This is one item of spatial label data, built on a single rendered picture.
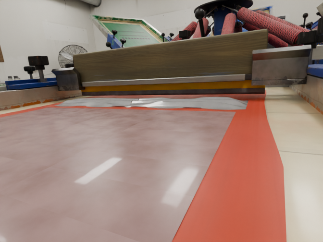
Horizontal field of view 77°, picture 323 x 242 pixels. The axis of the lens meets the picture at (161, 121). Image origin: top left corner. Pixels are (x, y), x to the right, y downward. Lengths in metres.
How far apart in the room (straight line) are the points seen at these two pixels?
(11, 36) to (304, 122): 4.65
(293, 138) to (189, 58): 0.25
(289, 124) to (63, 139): 0.20
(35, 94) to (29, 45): 4.32
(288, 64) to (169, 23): 4.66
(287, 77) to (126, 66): 0.29
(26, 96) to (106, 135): 0.35
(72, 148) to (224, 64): 0.28
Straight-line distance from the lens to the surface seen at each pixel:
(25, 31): 4.88
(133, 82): 0.42
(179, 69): 0.39
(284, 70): 0.35
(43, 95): 0.55
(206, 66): 0.37
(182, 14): 4.88
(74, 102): 0.43
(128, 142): 0.17
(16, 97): 0.51
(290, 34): 0.97
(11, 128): 0.30
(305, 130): 0.20
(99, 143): 0.18
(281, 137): 0.18
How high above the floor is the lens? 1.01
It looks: 14 degrees down
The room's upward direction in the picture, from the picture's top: 4 degrees counter-clockwise
